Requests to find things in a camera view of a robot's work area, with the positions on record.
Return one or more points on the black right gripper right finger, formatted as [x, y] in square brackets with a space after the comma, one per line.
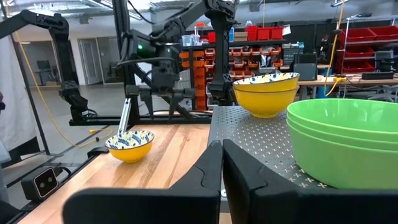
[311, 208]

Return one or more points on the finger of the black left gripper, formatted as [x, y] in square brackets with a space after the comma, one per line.
[176, 104]
[146, 105]

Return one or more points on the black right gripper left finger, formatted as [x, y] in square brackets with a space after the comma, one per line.
[140, 207]

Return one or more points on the green plastic bowl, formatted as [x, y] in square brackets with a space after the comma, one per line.
[342, 165]
[379, 144]
[342, 115]

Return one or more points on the yellow blue-patterned bowl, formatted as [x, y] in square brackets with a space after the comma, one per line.
[264, 104]
[130, 152]
[267, 85]

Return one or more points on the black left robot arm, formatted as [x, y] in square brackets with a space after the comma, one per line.
[222, 46]

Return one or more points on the silver metal bar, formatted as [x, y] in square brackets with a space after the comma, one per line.
[125, 115]

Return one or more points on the orange parts drawer rack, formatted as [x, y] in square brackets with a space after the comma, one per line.
[199, 77]

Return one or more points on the clear plastic box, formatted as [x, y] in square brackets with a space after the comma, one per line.
[190, 40]

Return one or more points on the small red storage bin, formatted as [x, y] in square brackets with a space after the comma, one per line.
[211, 37]

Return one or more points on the grey double door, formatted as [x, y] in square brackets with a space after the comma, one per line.
[90, 62]

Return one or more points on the grey perforated metal riser shelf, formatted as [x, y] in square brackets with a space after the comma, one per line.
[248, 133]

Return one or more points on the brown cardboard box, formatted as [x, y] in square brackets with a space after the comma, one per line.
[241, 36]

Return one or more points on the blue barrel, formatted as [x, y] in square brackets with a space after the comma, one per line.
[321, 90]

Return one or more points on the white fabric screen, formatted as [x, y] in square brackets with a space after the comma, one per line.
[15, 109]

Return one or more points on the black square speaker box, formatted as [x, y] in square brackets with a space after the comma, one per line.
[306, 70]

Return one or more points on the wooden workbench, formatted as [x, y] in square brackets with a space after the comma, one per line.
[357, 81]

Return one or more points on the large red shelf bin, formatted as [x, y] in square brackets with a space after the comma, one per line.
[354, 67]
[357, 53]
[356, 35]
[385, 32]

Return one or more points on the black power strip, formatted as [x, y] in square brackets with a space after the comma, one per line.
[377, 76]

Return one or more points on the black bench device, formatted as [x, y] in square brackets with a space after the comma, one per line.
[385, 62]

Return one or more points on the black stereo camera box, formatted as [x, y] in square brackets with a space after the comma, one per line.
[31, 186]

